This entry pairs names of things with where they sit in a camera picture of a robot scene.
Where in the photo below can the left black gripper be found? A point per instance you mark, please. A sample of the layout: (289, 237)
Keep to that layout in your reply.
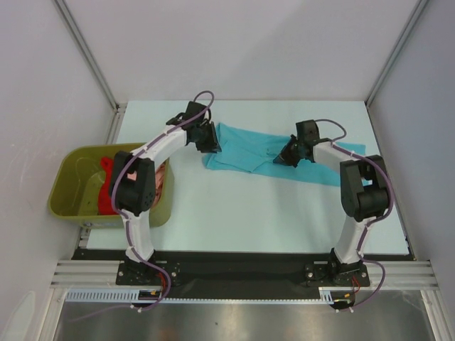
(212, 145)

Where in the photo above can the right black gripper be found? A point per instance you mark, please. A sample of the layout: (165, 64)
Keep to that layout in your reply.
(287, 158)

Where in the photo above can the turquoise t shirt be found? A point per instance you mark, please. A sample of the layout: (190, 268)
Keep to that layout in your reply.
(254, 152)

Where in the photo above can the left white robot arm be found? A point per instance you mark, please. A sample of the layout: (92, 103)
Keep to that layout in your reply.
(140, 249)

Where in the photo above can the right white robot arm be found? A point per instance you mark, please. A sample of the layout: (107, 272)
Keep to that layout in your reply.
(366, 198)

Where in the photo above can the pink t shirt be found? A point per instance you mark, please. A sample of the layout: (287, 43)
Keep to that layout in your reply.
(160, 177)

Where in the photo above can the red t shirt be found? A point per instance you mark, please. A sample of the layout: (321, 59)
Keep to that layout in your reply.
(104, 204)

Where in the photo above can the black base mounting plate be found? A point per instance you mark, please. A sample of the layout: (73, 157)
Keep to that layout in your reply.
(226, 272)

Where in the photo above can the olive green plastic bin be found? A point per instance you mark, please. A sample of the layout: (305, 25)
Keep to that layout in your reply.
(74, 196)

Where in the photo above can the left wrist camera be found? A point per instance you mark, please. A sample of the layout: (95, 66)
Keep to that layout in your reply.
(197, 113)

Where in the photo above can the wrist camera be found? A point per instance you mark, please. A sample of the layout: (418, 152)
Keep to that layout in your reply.
(197, 113)
(307, 131)

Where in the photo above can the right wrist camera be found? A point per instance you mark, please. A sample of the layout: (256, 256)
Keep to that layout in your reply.
(307, 131)

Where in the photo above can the white slotted cable duct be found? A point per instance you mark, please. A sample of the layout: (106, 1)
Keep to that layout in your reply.
(318, 295)

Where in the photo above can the left aluminium frame post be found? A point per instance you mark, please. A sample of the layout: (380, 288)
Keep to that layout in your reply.
(86, 53)

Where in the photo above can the aluminium frame post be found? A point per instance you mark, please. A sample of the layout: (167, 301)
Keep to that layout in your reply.
(86, 53)
(400, 44)

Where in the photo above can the right aluminium frame post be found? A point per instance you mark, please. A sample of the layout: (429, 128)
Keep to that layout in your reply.
(400, 44)

